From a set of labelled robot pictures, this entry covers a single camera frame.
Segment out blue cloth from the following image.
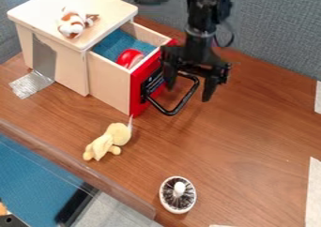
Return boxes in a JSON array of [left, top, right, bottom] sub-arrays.
[[91, 28, 159, 64]]

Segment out drawer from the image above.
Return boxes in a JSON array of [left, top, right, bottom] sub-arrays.
[[86, 20, 201, 118]]

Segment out yellow plush toy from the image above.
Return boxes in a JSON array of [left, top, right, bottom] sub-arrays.
[[81, 121, 134, 162]]

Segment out cabinet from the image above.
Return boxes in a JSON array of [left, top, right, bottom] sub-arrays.
[[6, 0, 140, 98]]

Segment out white toy mushroom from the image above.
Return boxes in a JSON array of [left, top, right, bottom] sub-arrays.
[[158, 175, 199, 215]]

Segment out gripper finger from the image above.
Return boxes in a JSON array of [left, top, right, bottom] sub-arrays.
[[200, 68, 223, 103], [160, 61, 181, 92]]

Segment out orange and white plush toy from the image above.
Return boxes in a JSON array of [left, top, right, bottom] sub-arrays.
[[56, 7, 100, 39]]

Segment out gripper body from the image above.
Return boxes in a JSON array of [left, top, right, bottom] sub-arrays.
[[159, 32, 234, 83]]

